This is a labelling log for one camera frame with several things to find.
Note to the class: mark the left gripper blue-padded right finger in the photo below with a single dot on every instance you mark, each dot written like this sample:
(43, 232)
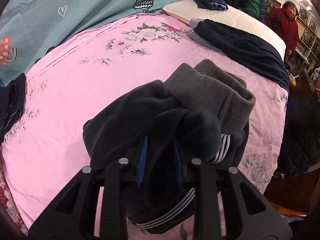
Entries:
(228, 206)

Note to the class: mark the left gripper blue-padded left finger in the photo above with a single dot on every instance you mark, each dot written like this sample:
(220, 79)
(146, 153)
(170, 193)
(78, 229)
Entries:
(95, 204)

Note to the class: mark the black track pants white stripes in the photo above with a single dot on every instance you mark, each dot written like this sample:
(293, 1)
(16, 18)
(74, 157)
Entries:
(198, 112)

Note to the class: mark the red floral rolled quilt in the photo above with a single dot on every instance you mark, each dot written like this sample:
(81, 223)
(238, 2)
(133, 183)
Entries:
(7, 204)

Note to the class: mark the pink floral bed sheet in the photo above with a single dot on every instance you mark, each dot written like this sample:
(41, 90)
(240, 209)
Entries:
(79, 78)

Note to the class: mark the folded dark navy garment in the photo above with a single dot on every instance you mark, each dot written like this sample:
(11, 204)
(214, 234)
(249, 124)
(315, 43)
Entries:
(12, 104)

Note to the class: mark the dark navy flat garment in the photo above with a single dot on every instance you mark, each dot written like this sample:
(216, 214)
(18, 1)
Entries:
(244, 48)

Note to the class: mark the person in red jacket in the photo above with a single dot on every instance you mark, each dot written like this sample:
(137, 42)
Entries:
(283, 22)

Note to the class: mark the teal heart-print quilt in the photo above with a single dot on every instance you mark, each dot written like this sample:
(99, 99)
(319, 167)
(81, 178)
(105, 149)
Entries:
(31, 27)

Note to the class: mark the white quilted pillow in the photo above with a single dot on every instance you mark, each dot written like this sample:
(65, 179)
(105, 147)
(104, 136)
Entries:
(187, 9)

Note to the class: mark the small navy folded cloth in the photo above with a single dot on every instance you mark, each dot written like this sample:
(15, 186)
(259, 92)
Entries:
(217, 5)

